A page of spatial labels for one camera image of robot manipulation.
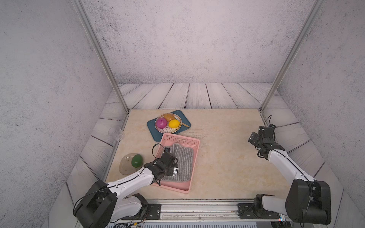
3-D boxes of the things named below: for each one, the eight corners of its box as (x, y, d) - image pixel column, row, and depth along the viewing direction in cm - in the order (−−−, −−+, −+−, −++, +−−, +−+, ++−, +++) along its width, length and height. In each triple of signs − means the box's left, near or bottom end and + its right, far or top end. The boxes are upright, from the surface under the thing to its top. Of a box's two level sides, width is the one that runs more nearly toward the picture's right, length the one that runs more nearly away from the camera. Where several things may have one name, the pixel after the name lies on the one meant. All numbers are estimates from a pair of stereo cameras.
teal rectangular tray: (154, 143, 102) (153, 140, 99) (146, 125, 114) (144, 121, 110) (165, 138, 105) (165, 135, 102) (156, 121, 116) (155, 117, 113)
